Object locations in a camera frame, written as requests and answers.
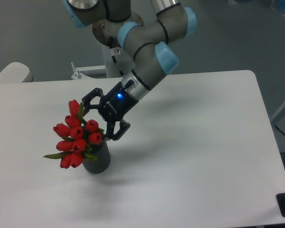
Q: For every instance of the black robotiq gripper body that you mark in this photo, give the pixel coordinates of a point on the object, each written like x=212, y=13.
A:
x=116, y=103

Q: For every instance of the white pedestal base bracket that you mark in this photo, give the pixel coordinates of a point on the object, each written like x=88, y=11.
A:
x=89, y=72

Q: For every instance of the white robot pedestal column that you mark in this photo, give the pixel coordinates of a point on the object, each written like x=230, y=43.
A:
x=117, y=62

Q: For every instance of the dark grey ribbed vase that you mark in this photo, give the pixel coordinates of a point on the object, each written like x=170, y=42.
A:
x=103, y=159

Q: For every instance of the red tulip bouquet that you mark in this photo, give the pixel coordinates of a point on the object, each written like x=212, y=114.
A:
x=80, y=138

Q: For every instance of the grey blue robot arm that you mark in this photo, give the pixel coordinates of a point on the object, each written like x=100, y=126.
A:
x=147, y=45

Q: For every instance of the white chair armrest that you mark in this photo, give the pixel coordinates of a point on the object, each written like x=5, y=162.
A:
x=16, y=72

